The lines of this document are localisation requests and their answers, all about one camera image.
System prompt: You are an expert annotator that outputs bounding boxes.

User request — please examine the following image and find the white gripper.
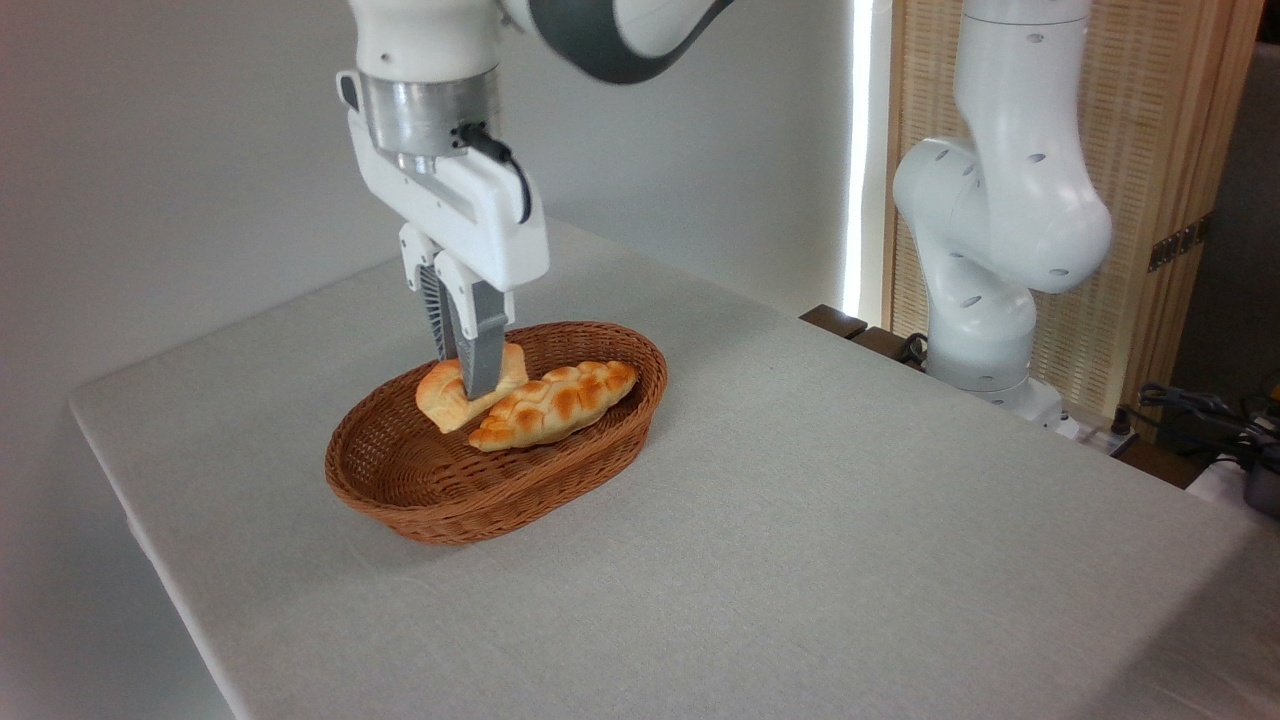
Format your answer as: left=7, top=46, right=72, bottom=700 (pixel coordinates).
left=337, top=70, right=551, bottom=401

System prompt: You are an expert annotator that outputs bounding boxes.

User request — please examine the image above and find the round golden bread roll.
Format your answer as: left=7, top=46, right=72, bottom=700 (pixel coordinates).
left=416, top=343, right=529, bottom=434

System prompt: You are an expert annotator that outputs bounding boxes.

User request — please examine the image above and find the long braided bread loaf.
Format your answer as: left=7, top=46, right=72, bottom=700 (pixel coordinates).
left=468, top=360, right=639, bottom=453

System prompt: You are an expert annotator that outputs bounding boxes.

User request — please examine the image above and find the brown wicker oval basket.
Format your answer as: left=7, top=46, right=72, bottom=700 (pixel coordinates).
left=324, top=321, right=669, bottom=546

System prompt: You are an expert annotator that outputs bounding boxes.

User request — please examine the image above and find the silver metal wrist flange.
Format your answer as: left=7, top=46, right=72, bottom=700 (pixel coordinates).
left=356, top=66, right=502, bottom=175

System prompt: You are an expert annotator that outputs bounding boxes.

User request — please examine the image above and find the grey linen tablecloth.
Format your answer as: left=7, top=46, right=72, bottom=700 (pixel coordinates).
left=68, top=218, right=1280, bottom=720

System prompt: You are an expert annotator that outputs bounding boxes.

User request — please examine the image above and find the white power strip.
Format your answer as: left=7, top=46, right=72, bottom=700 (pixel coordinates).
left=1060, top=412, right=1141, bottom=457

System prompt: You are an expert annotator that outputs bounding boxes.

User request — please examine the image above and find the black metal screen hinge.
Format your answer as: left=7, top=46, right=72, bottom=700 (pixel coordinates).
left=1148, top=214, right=1214, bottom=273

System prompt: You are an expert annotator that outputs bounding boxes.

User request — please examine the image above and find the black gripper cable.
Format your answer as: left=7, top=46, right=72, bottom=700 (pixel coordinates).
left=452, top=122, right=534, bottom=226

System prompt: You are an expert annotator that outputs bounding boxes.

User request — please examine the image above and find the black cable bundle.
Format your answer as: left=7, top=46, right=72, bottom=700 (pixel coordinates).
left=1138, top=382, right=1280, bottom=471

